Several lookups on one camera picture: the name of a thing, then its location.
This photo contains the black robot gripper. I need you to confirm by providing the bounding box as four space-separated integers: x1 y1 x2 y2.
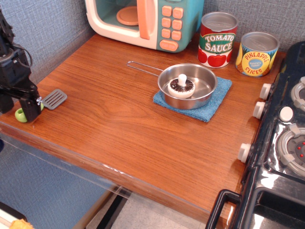
0 49 42 122

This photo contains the green handled grey spatula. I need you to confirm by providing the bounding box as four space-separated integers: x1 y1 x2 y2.
14 89 68 124

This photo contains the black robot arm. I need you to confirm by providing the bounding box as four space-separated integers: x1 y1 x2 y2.
0 13 41 122

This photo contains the silver metal pot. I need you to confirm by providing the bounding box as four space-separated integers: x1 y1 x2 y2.
127 61 218 110

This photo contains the white toy mushroom slice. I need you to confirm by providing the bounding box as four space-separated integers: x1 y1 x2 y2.
167 74 195 99

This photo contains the teal toy microwave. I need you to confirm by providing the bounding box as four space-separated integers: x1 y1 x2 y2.
85 0 204 53

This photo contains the blue cloth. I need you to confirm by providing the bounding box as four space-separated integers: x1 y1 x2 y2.
153 77 232 123

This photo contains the tomato sauce can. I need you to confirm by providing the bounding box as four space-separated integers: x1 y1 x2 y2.
197 11 238 68

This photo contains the pineapple slices can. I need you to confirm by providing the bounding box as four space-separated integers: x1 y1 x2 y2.
235 31 280 77

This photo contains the black toy stove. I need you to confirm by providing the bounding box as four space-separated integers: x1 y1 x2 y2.
206 42 305 229

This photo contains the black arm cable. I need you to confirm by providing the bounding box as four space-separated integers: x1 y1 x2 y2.
10 43 33 72

